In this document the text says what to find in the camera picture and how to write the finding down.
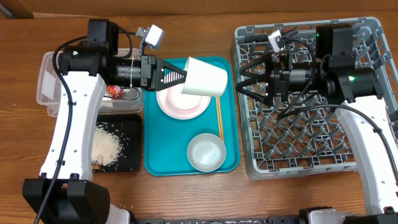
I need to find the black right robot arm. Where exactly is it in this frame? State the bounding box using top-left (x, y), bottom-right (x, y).
top-left (236, 52), bottom-right (397, 223)

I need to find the grey dishwasher rack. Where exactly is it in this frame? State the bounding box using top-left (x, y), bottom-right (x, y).
top-left (233, 17), bottom-right (397, 180)

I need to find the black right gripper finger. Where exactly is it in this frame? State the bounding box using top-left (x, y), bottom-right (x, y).
top-left (239, 54), bottom-right (273, 82)
top-left (235, 78), bottom-right (274, 107)

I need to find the black plastic tray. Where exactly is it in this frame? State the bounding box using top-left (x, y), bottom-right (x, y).
top-left (96, 114), bottom-right (142, 172)

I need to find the black right motor box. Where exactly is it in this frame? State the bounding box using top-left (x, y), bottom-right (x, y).
top-left (315, 23), bottom-right (353, 58)

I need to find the rice pile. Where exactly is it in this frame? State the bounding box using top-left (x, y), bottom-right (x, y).
top-left (91, 122), bottom-right (130, 170)

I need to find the grey bowl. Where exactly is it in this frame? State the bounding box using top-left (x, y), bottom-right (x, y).
top-left (187, 133), bottom-right (226, 172)

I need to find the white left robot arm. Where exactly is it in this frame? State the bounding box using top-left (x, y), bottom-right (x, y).
top-left (22, 45), bottom-right (187, 223)

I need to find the red wrapper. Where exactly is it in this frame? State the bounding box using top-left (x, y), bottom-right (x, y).
top-left (106, 85), bottom-right (123, 99)

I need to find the large pink plate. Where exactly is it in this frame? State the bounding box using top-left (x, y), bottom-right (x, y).
top-left (156, 88), bottom-right (211, 119)

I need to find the teal serving tray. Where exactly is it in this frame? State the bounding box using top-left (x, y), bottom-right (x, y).
top-left (144, 57), bottom-right (240, 176)

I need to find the cream cup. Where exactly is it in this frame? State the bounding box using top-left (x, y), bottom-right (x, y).
top-left (181, 57), bottom-right (228, 97)

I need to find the brown food scrap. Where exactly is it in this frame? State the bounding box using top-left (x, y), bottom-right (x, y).
top-left (91, 163), bottom-right (102, 172)

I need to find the small pink plate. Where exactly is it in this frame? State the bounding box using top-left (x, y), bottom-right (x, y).
top-left (167, 84), bottom-right (202, 110)

